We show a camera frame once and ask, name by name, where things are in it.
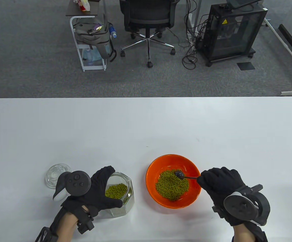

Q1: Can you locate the person's right hand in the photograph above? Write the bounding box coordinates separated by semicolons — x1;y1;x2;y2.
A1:
197;167;250;226

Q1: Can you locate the person's left hand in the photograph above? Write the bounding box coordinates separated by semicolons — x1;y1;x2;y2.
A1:
61;165;124;218

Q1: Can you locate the large green mung beans heap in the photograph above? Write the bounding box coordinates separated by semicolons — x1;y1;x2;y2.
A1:
105;183;127;199

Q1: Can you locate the clear glass jar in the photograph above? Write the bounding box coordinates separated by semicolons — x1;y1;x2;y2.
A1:
103;172;135;217

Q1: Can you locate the black measuring scoop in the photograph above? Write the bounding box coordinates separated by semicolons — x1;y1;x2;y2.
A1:
174;171;199;180

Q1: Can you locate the clear glass jar lid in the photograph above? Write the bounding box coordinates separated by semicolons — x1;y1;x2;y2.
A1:
44;163;72;189

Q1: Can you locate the small mung beans portion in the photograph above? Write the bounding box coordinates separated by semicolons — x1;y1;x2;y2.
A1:
155;169;190;201

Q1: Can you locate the orange plastic bowl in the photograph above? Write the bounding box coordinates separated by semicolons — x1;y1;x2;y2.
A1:
146;154;202;209

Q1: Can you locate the person's right forearm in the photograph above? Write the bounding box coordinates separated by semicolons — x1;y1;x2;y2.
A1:
232;223;257;242

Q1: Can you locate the person's left forearm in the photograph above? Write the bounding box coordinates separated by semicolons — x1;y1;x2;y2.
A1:
56;212;82;242

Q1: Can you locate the dark grey left hand controller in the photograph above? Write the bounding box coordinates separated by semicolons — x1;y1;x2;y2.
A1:
53;171;91;201

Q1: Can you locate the dark grey hand controller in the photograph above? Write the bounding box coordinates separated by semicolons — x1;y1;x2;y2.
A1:
53;171;91;201
223;184;271;226

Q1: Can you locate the dark grey right hand controller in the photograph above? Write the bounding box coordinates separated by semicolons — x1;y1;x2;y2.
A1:
223;184;271;226

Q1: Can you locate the black floor plate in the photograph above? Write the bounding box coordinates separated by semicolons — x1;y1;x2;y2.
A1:
237;62;256;71

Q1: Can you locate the pale blue plastic bag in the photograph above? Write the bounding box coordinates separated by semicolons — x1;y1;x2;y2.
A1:
82;47;103;66

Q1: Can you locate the black glass-walled cabinet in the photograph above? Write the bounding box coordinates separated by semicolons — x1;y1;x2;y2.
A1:
201;3;269;67

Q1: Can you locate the grey backpack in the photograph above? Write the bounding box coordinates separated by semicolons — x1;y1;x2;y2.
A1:
73;15;117;63

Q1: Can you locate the shiny colourful packet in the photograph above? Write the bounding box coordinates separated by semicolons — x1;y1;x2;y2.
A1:
88;23;103;34

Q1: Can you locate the white cart with dark top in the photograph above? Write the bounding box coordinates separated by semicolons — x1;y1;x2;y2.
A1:
66;0;108;72

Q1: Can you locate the black office chair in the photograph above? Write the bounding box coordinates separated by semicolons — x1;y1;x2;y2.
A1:
119;0;180;68

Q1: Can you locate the red and yellow snack bag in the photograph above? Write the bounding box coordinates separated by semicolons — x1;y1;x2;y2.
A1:
73;0;91;12

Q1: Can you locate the black right wrist strap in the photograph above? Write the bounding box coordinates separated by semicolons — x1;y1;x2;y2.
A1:
232;224;269;242

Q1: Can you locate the black wrist strap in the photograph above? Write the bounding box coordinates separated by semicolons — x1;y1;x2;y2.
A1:
232;224;269;242
35;226;59;242

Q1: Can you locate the black left wrist strap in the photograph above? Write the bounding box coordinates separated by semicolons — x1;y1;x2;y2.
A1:
35;226;59;242

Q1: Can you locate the black cable bundle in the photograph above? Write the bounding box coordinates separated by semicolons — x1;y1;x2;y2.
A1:
177;0;212;70

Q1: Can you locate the white post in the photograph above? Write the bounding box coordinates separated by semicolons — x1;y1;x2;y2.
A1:
186;0;202;29

